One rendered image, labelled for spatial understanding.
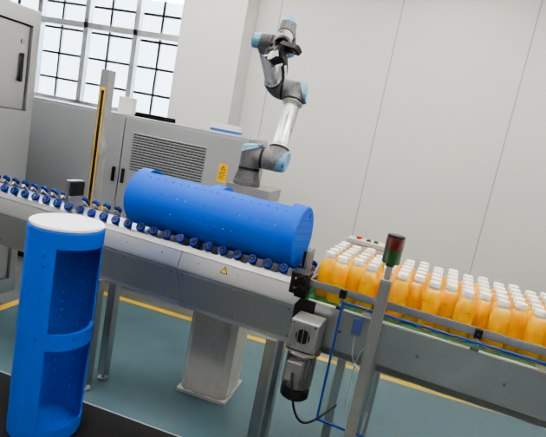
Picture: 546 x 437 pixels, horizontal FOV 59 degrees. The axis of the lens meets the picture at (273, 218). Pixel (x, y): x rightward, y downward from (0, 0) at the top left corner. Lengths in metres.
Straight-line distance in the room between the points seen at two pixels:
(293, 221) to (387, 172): 2.87
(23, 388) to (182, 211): 0.94
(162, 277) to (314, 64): 3.17
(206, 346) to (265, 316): 0.69
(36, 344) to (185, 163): 2.23
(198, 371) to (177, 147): 1.86
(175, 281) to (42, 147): 2.63
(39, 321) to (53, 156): 2.75
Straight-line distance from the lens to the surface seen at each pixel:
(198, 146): 3.90
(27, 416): 2.25
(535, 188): 4.97
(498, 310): 1.94
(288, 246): 2.04
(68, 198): 2.78
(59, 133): 4.59
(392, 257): 1.69
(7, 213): 2.97
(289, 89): 2.75
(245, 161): 2.62
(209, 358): 2.83
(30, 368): 2.15
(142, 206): 2.37
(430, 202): 4.86
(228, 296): 2.23
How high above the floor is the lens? 1.51
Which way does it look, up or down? 10 degrees down
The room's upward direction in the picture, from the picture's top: 11 degrees clockwise
